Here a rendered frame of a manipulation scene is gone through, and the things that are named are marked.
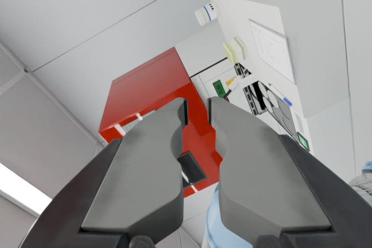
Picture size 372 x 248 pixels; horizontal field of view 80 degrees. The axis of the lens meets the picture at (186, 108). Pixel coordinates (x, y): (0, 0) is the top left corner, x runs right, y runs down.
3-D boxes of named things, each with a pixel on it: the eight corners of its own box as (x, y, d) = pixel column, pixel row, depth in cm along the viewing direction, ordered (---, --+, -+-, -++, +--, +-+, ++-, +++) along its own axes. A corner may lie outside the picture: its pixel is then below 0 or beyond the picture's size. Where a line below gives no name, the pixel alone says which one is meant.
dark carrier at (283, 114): (265, 107, 136) (264, 107, 137) (249, 58, 119) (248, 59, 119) (300, 141, 107) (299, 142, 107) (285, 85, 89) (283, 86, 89)
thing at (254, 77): (255, 74, 95) (227, 89, 96) (252, 67, 93) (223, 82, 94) (262, 80, 90) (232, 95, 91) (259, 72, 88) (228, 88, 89)
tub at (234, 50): (239, 47, 98) (225, 55, 98) (237, 35, 92) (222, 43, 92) (247, 58, 94) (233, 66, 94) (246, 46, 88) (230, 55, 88)
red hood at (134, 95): (211, 117, 225) (159, 143, 230) (174, 45, 183) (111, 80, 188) (240, 172, 161) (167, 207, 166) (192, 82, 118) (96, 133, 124)
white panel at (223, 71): (285, 140, 164) (236, 164, 167) (254, 41, 122) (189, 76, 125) (288, 143, 161) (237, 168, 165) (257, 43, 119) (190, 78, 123)
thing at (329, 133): (340, 178, 103) (311, 191, 104) (327, 83, 74) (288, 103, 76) (357, 195, 95) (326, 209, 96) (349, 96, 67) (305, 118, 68)
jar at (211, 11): (217, 14, 105) (199, 24, 106) (211, -1, 102) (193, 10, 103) (222, 16, 99) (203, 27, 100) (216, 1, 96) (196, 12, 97)
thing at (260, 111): (271, 107, 143) (258, 114, 144) (252, 46, 121) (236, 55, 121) (273, 108, 142) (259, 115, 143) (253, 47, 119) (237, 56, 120)
